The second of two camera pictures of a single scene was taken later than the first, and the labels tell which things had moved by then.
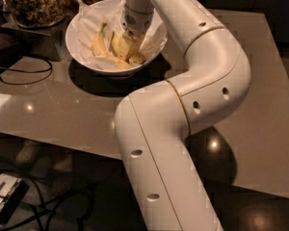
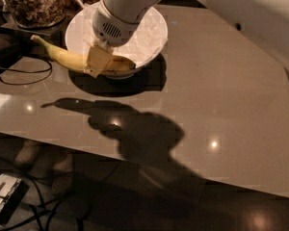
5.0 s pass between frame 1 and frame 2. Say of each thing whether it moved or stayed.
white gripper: moved
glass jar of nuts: stayed
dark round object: stayed
